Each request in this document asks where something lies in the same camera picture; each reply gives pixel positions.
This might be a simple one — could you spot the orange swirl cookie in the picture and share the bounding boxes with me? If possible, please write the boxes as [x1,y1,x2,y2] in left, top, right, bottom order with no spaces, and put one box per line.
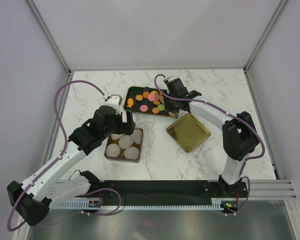
[152,107,160,114]

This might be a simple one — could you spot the square gold cookie tin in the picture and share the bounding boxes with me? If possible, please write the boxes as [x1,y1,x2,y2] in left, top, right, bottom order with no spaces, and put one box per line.
[104,128,144,164]

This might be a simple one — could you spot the metal tongs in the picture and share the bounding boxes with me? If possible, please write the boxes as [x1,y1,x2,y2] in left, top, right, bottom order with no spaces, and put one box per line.
[160,95,179,119]

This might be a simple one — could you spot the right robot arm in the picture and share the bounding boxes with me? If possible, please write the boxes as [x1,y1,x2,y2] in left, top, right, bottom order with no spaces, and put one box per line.
[163,78,264,198]

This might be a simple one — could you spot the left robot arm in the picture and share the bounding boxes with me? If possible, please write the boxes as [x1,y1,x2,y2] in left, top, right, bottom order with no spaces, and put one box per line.
[7,105,136,226]

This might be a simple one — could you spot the green sandwich cookie lower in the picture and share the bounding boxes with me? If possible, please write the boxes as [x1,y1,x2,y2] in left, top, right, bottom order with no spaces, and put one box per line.
[157,104,165,111]

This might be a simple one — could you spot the white paper cup top-right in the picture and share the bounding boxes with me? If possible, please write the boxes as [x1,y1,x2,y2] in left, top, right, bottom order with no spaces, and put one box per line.
[130,129,143,145]

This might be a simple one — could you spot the white paper cup top-left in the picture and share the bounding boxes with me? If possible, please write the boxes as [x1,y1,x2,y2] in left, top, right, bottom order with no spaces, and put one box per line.
[111,134,123,140]

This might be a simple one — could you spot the white paper cup centre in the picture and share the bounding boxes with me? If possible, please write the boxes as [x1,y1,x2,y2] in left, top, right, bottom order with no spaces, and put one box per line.
[118,135,134,150]

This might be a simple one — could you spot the pink sandwich cookie top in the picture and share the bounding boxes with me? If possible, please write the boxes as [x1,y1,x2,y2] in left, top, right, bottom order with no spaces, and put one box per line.
[147,93,156,102]

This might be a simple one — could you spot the pink sandwich cookie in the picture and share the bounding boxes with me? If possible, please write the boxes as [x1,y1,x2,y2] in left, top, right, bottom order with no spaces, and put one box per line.
[140,104,148,113]
[147,93,156,102]

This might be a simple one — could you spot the pink sandwich cookie bottom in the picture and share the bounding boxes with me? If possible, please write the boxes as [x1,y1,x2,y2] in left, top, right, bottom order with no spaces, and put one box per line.
[140,104,148,113]

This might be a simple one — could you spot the orange fish cookie left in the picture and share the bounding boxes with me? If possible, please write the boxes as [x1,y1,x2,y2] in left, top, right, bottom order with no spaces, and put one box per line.
[126,98,134,109]

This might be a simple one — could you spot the orange round cookie top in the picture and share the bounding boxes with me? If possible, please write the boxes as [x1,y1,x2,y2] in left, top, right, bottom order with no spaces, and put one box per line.
[142,91,150,99]

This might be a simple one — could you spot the white paper cup bottom-right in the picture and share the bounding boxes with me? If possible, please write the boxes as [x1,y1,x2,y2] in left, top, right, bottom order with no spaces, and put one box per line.
[124,146,140,160]

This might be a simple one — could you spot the dark green cookie tray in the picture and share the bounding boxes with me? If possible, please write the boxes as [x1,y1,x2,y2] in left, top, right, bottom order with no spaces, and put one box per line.
[124,86,172,118]

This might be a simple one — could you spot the white paper cup bottom-left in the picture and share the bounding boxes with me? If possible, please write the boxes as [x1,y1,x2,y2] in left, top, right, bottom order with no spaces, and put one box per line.
[105,143,121,158]

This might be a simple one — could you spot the orange flower cookie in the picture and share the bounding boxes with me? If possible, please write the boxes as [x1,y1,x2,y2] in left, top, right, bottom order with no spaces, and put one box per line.
[135,94,143,101]

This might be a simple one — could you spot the black knob on tray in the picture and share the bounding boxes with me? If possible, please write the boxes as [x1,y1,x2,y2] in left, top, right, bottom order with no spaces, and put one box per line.
[143,87,151,93]

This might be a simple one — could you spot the gold tin lid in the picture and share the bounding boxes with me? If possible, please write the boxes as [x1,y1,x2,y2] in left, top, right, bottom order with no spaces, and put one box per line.
[166,113,211,153]

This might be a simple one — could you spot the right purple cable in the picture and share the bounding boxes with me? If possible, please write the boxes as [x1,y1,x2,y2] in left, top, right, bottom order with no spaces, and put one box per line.
[154,73,266,217]

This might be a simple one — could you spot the purple cable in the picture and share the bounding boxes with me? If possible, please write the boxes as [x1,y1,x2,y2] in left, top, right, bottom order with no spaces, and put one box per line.
[154,73,266,217]
[6,79,107,232]

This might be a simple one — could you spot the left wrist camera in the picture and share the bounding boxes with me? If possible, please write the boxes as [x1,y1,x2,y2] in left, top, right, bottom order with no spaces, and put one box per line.
[105,94,122,114]

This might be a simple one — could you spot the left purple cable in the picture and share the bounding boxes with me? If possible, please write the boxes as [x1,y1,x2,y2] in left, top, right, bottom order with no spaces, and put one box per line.
[6,79,107,232]

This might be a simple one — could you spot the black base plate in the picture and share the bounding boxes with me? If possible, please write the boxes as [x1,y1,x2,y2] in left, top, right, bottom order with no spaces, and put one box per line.
[88,180,248,202]

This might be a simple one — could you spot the white cable duct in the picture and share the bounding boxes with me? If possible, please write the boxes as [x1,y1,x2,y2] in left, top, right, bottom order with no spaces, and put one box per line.
[56,196,224,211]

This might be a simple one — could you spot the left aluminium frame post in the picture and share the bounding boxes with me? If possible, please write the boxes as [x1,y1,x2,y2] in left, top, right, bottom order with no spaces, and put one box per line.
[24,0,72,76]

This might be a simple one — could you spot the aluminium frame post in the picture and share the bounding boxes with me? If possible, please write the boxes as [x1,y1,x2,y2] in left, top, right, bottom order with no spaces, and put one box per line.
[24,0,72,76]
[243,0,289,74]

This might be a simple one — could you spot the aluminium rail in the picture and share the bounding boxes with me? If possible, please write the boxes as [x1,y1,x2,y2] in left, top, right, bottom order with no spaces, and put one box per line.
[249,179,296,201]

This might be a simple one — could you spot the right aluminium frame post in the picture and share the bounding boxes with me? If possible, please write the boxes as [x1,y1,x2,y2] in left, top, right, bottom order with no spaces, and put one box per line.
[243,0,289,74]

